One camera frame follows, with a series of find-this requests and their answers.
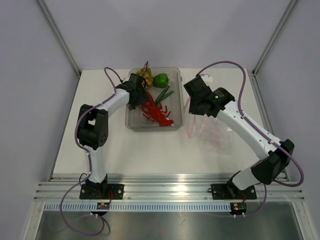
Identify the clear zip top bag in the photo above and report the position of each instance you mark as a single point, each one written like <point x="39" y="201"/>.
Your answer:
<point x="209" y="131"/>

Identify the white slotted cable duct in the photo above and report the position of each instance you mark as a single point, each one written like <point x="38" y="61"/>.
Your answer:
<point x="139" y="207"/>

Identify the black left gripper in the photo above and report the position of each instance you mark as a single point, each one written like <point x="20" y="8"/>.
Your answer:
<point x="143" y="97"/>

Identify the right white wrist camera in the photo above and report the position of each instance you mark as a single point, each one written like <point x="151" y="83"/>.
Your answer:
<point x="207" y="78"/>

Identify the left aluminium frame post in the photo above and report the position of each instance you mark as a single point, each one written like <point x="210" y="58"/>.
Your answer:
<point x="58" y="35"/>

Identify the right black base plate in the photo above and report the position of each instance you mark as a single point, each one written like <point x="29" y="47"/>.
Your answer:
<point x="220" y="192"/>

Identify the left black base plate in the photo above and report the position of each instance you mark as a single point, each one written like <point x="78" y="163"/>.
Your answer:
<point x="113" y="191"/>

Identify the green toy bell pepper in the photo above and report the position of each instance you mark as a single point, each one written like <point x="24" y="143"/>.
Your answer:
<point x="161" y="80"/>

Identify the aluminium frame post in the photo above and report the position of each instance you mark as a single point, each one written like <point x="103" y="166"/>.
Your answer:
<point x="275" y="35"/>
<point x="58" y="35"/>

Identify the yellow toy grape bunch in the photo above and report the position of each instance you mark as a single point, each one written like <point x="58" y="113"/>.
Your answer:
<point x="147" y="75"/>

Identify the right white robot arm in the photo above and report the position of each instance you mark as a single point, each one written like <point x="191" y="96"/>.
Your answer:
<point x="272" y="153"/>

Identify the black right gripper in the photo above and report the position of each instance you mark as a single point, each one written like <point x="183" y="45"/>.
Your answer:
<point x="192" y="110"/>

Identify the aluminium mounting rail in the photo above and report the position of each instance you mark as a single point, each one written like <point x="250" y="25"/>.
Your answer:
<point x="138" y="187"/>

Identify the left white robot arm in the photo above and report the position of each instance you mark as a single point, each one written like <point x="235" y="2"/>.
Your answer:
<point x="91" y="133"/>

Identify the green toy scallion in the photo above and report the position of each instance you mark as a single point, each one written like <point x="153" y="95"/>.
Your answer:
<point x="163" y="95"/>

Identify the clear plastic tray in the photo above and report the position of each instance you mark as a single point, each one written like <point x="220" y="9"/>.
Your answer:
<point x="134" y="120"/>

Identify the right aluminium frame post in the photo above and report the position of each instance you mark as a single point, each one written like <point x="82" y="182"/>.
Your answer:
<point x="275" y="35"/>

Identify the red toy lobster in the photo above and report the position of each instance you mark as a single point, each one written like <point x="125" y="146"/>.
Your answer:
<point x="155" y="113"/>

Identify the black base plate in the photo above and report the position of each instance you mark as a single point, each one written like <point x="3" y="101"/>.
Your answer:
<point x="113" y="191"/>
<point x="220" y="192"/>

